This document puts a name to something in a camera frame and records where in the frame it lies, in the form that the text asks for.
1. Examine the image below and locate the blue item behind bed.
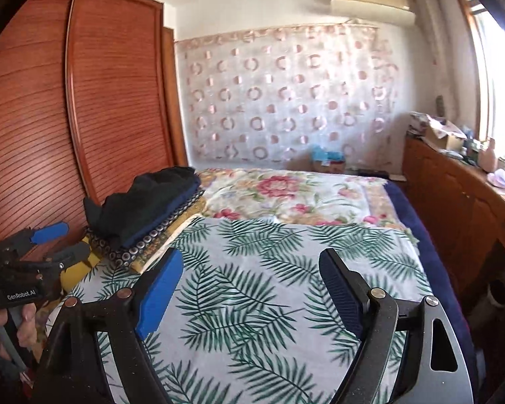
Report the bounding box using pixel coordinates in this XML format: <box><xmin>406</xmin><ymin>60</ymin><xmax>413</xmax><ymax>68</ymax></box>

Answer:
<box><xmin>311</xmin><ymin>146</ymin><xmax>346</xmax><ymax>167</ymax></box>

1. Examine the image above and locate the person's left hand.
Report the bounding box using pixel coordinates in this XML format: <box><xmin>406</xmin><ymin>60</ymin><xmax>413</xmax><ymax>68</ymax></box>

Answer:
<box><xmin>0</xmin><ymin>302</ymin><xmax>39</xmax><ymax>360</ymax></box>

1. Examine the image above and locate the wooden louvered wardrobe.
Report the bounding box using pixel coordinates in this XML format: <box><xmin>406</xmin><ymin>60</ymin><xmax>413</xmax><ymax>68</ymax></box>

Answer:
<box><xmin>0</xmin><ymin>0</ymin><xmax>187</xmax><ymax>261</ymax></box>

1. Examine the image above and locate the floral quilt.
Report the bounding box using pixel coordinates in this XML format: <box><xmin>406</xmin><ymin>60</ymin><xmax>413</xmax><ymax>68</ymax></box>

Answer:
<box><xmin>199</xmin><ymin>169</ymin><xmax>406</xmax><ymax>231</ymax></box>

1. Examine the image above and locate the long wooden sideboard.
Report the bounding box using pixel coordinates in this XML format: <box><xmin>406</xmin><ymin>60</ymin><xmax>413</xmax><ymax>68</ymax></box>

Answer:
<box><xmin>401</xmin><ymin>134</ymin><xmax>505</xmax><ymax>304</ymax></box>

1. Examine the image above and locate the black garment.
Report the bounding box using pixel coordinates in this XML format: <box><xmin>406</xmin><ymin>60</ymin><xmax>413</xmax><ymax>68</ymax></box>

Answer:
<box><xmin>83</xmin><ymin>167</ymin><xmax>200</xmax><ymax>247</ymax></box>

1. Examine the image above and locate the wooden framed window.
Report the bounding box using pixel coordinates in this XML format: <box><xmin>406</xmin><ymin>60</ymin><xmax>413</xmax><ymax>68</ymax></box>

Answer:
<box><xmin>458</xmin><ymin>0</ymin><xmax>505</xmax><ymax>159</ymax></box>

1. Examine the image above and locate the pink white bottle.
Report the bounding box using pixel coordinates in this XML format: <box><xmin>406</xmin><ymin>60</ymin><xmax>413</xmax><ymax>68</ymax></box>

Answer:
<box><xmin>478</xmin><ymin>138</ymin><xmax>497</xmax><ymax>173</ymax></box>

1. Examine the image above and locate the navy blue blanket edge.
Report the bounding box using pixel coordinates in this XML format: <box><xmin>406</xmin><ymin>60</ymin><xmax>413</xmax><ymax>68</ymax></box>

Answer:
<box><xmin>384</xmin><ymin>180</ymin><xmax>479</xmax><ymax>399</ymax></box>

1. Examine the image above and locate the cardboard box on sideboard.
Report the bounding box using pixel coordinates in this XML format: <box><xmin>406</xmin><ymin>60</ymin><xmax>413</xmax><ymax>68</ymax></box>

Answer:
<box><xmin>423</xmin><ymin>115</ymin><xmax>466</xmax><ymax>152</ymax></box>

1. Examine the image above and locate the palm leaf bed sheet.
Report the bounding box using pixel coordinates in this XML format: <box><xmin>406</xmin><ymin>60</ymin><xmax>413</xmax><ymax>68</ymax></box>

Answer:
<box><xmin>66</xmin><ymin>216</ymin><xmax>434</xmax><ymax>404</ymax></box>

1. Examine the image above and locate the white wall air conditioner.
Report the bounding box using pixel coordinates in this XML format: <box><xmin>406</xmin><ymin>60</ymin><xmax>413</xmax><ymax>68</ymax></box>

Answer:
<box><xmin>330</xmin><ymin>0</ymin><xmax>416</xmax><ymax>27</ymax></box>

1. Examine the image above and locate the circle-patterned sheer curtain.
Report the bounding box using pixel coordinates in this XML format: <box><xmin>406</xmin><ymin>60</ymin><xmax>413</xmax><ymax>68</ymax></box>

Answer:
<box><xmin>176</xmin><ymin>24</ymin><xmax>399</xmax><ymax>170</ymax></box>

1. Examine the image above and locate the folded navy blue garment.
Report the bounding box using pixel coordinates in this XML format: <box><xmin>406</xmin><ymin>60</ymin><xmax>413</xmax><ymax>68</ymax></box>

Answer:
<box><xmin>119</xmin><ymin>185</ymin><xmax>204</xmax><ymax>248</ymax></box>

